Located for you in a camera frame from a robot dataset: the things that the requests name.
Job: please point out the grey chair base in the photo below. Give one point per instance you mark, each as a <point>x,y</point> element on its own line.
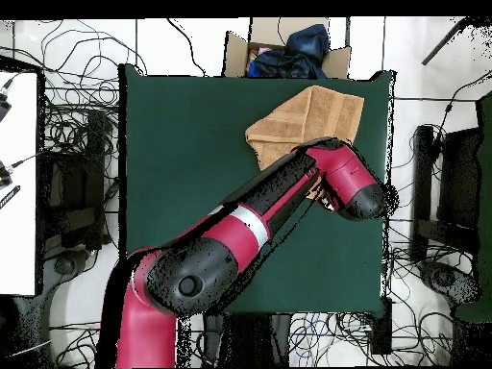
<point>63,266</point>

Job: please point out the black rod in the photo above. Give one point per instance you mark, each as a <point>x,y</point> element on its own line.
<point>442,42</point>

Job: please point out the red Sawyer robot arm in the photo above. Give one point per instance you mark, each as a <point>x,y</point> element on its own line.
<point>238,234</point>

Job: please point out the black camera device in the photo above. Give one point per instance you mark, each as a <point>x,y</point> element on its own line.
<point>4,177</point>
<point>3,107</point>

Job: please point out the black rectangular block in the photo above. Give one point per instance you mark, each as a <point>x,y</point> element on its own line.
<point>381,330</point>

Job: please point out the tan terry towel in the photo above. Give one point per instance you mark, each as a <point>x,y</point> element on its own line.
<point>307,115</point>

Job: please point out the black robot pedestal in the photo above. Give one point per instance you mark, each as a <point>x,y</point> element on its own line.
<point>246,338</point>

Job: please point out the green covered table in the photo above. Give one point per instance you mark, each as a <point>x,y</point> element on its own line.
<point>486,192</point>

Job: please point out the white desk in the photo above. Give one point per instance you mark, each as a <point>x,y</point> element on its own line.
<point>19,230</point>

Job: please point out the dark blue clothes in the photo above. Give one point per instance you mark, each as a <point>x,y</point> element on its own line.
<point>300,57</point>

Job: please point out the cardboard box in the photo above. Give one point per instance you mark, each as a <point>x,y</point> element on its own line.
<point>234,57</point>

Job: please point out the dark green table cloth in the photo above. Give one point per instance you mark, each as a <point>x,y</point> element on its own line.
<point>173,134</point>

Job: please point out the dark chair base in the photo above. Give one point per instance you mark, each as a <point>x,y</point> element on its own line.
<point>446,278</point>

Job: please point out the black metal frame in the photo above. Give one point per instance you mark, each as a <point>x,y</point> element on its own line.
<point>94,153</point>
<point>423,173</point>

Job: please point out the black flat strip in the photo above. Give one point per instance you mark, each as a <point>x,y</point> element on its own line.
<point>9,196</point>

